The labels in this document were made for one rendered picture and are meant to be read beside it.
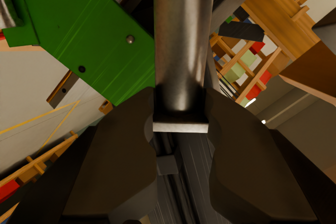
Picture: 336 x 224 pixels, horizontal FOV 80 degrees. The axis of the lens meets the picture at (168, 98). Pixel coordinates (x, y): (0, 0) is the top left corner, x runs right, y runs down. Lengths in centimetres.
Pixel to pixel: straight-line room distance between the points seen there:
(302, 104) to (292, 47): 674
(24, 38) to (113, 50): 12
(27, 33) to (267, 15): 92
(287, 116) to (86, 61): 761
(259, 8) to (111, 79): 85
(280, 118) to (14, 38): 766
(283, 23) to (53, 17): 92
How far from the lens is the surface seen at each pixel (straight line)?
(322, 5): 976
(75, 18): 30
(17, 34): 34
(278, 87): 962
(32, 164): 601
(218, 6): 33
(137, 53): 28
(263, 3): 105
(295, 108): 776
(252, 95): 360
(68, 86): 48
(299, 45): 107
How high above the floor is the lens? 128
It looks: level
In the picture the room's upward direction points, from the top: 136 degrees clockwise
